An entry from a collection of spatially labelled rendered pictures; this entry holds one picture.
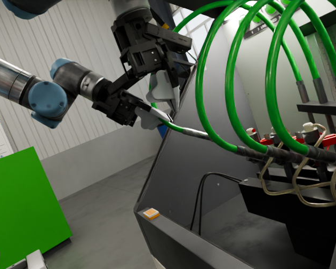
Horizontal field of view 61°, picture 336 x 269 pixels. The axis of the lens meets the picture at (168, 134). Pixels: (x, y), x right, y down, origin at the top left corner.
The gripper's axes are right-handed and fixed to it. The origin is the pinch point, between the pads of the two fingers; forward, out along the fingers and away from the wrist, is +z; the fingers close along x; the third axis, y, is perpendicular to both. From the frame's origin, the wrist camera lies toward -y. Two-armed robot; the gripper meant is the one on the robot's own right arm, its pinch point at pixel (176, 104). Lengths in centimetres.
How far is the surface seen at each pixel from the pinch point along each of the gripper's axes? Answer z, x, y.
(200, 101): 0.7, 10.7, 0.6
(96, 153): 58, -654, -74
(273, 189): 23.7, 9.1, -9.8
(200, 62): -5.9, 10.6, -2.3
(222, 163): 25.9, -28.9, -23.2
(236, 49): -5.3, 18.7, -4.0
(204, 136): 10.3, -7.9, -8.2
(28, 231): 82, -314, 80
